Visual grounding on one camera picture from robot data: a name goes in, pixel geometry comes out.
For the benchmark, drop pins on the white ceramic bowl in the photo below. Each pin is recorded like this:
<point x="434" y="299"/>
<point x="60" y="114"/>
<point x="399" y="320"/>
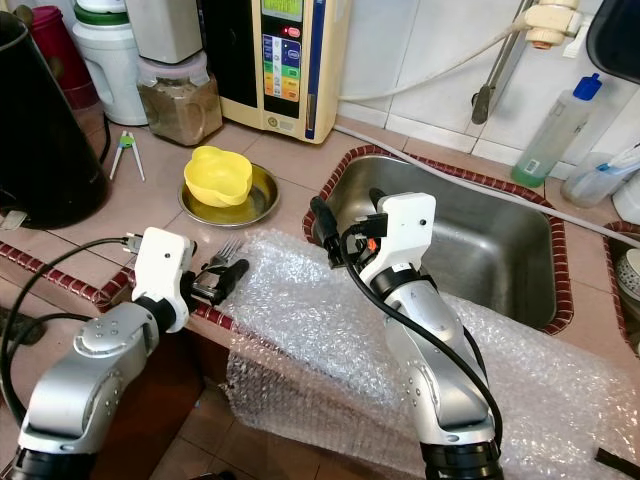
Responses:
<point x="630" y="280"/>

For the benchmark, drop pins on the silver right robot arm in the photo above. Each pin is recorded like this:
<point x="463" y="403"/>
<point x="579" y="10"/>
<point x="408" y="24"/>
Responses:
<point x="435" y="390"/>

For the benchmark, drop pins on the black electric kettle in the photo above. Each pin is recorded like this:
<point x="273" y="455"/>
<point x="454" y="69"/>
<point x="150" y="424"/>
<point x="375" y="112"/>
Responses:
<point x="50" y="130"/>

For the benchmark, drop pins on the cream water ionizer machine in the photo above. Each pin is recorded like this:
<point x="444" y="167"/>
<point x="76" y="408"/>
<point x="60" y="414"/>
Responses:
<point x="285" y="70"/>

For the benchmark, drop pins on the white dish soap bottle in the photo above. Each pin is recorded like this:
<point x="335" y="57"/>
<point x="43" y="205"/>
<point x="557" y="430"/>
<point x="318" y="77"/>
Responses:
<point x="630" y="200"/>

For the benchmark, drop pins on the dark green cucumber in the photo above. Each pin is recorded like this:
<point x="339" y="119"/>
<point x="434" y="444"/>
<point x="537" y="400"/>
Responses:
<point x="20" y="330"/>

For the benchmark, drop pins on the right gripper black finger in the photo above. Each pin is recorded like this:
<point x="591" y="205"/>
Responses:
<point x="379" y="198"/>
<point x="325" y="224"/>

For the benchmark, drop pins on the small white green tongs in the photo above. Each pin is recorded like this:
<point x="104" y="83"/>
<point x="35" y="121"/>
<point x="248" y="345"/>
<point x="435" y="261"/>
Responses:
<point x="125" y="140"/>

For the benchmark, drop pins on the glass jar brown powder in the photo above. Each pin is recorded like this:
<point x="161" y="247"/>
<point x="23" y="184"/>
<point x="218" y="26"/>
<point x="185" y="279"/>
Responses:
<point x="182" y="115"/>

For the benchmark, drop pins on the clear bubble wrap sheet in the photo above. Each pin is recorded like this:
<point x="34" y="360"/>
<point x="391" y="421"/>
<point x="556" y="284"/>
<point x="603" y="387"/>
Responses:
<point x="320" y="320"/>

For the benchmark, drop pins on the grey blender cup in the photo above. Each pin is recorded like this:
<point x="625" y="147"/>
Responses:
<point x="168" y="30"/>

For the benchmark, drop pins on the cream faucet diverter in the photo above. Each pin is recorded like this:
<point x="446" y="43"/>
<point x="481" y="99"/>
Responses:
<point x="555" y="22"/>

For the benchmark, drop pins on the yellow plastic bowl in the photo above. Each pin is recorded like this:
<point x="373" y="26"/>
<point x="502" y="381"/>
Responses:
<point x="217" y="177"/>

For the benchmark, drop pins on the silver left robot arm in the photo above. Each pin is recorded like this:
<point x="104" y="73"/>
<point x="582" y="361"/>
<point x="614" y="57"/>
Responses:
<point x="80" y="390"/>

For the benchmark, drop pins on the steel sink basin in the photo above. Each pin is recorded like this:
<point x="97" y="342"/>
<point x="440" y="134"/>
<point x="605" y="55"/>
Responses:
<point x="624" y="335"/>
<point x="490" y="250"/>

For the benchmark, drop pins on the black frying pan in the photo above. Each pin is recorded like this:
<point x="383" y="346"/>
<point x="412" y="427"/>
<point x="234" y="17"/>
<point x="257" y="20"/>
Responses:
<point x="615" y="40"/>

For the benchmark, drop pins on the clear plastic cup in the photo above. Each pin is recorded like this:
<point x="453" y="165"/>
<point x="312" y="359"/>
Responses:
<point x="585" y="185"/>

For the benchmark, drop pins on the white jug green band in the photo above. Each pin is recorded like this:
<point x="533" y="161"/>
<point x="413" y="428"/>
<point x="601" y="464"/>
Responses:
<point x="115" y="80"/>

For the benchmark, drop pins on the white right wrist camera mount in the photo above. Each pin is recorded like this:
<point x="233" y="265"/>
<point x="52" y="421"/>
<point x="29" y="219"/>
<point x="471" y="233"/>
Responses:
<point x="405" y="228"/>

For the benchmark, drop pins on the clear bottle blue cap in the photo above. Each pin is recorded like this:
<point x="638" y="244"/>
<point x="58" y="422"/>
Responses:
<point x="560" y="130"/>

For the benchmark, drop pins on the maroon plastic container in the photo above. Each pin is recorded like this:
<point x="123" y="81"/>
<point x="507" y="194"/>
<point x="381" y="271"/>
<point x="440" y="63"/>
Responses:
<point x="70" y="50"/>

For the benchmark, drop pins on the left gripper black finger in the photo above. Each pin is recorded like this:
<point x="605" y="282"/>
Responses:
<point x="232" y="270"/>

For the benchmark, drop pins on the grey metal tap spout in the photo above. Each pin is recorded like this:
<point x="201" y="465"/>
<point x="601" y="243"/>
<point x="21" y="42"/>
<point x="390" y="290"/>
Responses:
<point x="495" y="75"/>

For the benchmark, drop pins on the round steel plate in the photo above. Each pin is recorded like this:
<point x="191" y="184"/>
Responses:
<point x="263" y="203"/>

